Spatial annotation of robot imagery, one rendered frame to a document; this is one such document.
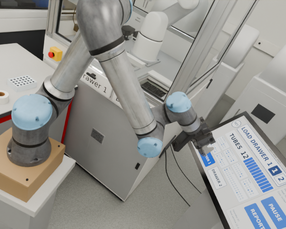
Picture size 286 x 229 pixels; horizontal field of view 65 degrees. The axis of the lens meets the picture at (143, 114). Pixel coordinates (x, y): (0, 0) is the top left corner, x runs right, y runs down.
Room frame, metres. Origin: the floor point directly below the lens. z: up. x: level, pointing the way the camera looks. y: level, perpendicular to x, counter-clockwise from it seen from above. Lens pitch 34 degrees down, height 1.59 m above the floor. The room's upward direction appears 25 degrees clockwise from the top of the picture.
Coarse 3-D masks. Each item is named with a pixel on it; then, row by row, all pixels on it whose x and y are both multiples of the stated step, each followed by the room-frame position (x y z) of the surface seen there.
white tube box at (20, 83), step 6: (12, 78) 0.98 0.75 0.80; (18, 78) 1.00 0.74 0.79; (24, 78) 1.03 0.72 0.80; (30, 78) 1.05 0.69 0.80; (12, 84) 0.94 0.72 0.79; (18, 84) 0.96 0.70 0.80; (24, 84) 0.99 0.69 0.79; (30, 84) 1.00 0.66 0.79; (36, 84) 1.04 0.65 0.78; (18, 90) 0.94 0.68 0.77
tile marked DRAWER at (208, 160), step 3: (210, 153) 0.80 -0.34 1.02; (201, 156) 0.80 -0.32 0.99; (207, 156) 0.79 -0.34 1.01; (210, 156) 0.79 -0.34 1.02; (204, 159) 0.78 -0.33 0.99; (207, 159) 0.77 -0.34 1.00; (210, 159) 0.77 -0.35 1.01; (213, 159) 0.77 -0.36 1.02; (204, 162) 0.76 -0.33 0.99; (207, 162) 0.76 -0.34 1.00; (210, 162) 0.76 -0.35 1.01; (213, 162) 0.76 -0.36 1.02; (207, 165) 0.75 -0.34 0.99
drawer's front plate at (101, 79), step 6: (84, 72) 1.23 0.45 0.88; (90, 72) 1.22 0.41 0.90; (96, 72) 1.21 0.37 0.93; (84, 78) 1.23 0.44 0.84; (90, 78) 1.22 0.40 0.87; (96, 78) 1.21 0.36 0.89; (102, 78) 1.19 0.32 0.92; (90, 84) 1.22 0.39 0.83; (102, 84) 1.19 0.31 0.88; (108, 84) 1.18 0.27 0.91; (102, 90) 1.19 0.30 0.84; (108, 90) 1.17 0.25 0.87; (108, 96) 1.17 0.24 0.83
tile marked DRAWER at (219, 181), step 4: (212, 168) 0.73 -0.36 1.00; (216, 168) 0.73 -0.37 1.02; (208, 172) 0.72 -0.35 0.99; (212, 172) 0.71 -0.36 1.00; (216, 172) 0.71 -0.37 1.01; (220, 172) 0.71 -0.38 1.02; (212, 176) 0.70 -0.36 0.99; (216, 176) 0.69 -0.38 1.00; (220, 176) 0.69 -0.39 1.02; (212, 180) 0.68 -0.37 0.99; (216, 180) 0.68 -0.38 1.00; (220, 180) 0.68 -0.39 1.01; (224, 180) 0.67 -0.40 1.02; (216, 184) 0.66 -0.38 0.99; (220, 184) 0.66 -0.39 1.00; (224, 184) 0.66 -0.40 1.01; (216, 188) 0.65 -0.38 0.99; (220, 188) 0.65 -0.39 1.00
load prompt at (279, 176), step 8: (240, 128) 0.89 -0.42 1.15; (248, 128) 0.88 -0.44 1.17; (248, 136) 0.84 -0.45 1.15; (256, 136) 0.83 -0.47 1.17; (248, 144) 0.81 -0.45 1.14; (256, 144) 0.80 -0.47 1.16; (256, 152) 0.76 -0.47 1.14; (264, 152) 0.76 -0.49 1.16; (264, 160) 0.73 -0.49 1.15; (272, 160) 0.72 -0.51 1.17; (264, 168) 0.70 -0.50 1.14; (272, 168) 0.69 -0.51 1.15; (280, 168) 0.69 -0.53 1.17; (272, 176) 0.66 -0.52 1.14; (280, 176) 0.66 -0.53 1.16; (280, 184) 0.63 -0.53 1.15
